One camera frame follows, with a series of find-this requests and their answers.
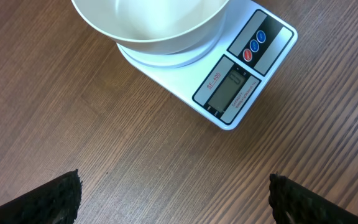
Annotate white digital kitchen scale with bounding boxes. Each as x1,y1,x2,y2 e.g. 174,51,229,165
118,0,298,130

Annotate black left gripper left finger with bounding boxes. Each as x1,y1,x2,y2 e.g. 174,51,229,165
0,169,82,224

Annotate white plastic bowl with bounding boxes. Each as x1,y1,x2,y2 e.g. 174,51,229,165
72,0,229,54

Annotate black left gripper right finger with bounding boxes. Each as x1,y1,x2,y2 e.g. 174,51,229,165
268,174,358,224

